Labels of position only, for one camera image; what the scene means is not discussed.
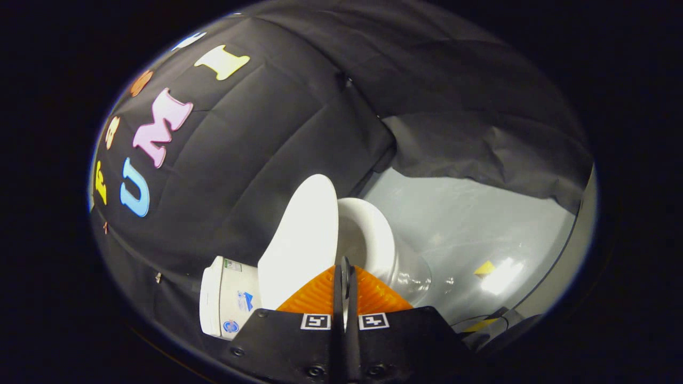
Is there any black backdrop cloth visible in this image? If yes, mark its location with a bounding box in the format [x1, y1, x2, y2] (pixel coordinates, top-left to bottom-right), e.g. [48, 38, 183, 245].
[91, 0, 594, 342]

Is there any white toilet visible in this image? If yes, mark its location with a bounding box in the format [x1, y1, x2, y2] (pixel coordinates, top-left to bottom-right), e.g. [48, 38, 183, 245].
[199, 197, 433, 340]

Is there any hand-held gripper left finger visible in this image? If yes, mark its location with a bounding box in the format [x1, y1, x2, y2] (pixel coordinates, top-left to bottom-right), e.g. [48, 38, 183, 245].
[227, 256, 345, 384]

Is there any white toilet lid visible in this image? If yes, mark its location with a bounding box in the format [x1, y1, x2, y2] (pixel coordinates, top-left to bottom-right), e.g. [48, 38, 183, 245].
[257, 174, 340, 311]

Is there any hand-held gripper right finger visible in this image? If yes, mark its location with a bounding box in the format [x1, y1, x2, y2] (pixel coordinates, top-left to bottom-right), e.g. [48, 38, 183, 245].
[345, 257, 473, 384]

